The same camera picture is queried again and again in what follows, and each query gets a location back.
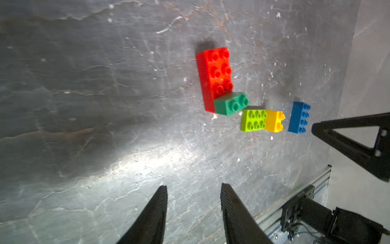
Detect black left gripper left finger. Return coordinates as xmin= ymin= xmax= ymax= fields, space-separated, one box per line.
xmin=118 ymin=186 xmax=168 ymax=244

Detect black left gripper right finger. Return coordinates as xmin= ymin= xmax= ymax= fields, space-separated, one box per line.
xmin=220 ymin=183 xmax=272 ymax=244

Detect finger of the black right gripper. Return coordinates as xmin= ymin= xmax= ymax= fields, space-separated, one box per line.
xmin=311 ymin=113 xmax=390 ymax=183

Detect blue lego brick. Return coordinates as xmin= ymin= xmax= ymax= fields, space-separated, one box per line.
xmin=288 ymin=102 xmax=311 ymax=134

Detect lime green lego brick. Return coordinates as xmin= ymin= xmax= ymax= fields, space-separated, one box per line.
xmin=241 ymin=109 xmax=267 ymax=132

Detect yellow lego brick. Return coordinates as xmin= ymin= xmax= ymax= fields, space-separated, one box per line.
xmin=265 ymin=110 xmax=285 ymax=133

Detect dark green lego brick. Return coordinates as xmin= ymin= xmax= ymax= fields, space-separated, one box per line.
xmin=214 ymin=92 xmax=249 ymax=116

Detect red lego brick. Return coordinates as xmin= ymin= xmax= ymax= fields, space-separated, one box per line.
xmin=196 ymin=47 xmax=234 ymax=113

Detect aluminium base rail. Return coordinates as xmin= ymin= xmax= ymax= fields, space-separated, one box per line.
xmin=220 ymin=166 xmax=331 ymax=244

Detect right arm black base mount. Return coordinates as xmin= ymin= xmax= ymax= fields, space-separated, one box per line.
xmin=280 ymin=185 xmax=390 ymax=244

